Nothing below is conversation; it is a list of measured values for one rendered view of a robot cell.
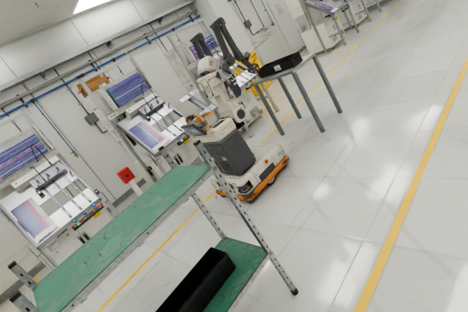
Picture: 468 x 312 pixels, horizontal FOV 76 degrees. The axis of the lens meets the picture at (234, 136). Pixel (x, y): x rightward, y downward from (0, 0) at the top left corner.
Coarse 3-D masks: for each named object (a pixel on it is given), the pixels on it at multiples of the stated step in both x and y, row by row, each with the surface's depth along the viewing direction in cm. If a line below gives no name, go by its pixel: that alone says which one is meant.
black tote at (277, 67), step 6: (294, 54) 328; (276, 60) 361; (282, 60) 355; (288, 60) 326; (294, 60) 327; (300, 60) 332; (264, 66) 377; (270, 66) 350; (276, 66) 343; (282, 66) 338; (288, 66) 331; (294, 66) 326; (258, 72) 371; (264, 72) 364; (270, 72) 357; (276, 72) 349
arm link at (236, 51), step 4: (220, 20) 278; (224, 24) 282; (220, 28) 283; (224, 28) 283; (224, 32) 283; (228, 32) 285; (224, 36) 286; (228, 36) 285; (228, 40) 285; (232, 40) 287; (228, 44) 288; (232, 44) 287; (232, 48) 288; (236, 48) 289; (236, 52) 288; (240, 52) 291; (236, 56) 293; (236, 60) 295
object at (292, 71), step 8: (304, 56) 347; (312, 56) 334; (320, 64) 342; (280, 72) 341; (288, 72) 321; (296, 72) 319; (320, 72) 344; (264, 80) 355; (280, 80) 396; (296, 80) 320; (256, 88) 374; (328, 88) 350; (264, 96) 378; (288, 96) 403; (304, 96) 326; (264, 104) 382; (312, 104) 330; (336, 104) 355; (272, 112) 385; (296, 112) 411; (312, 112) 332; (280, 128) 391; (320, 128) 338
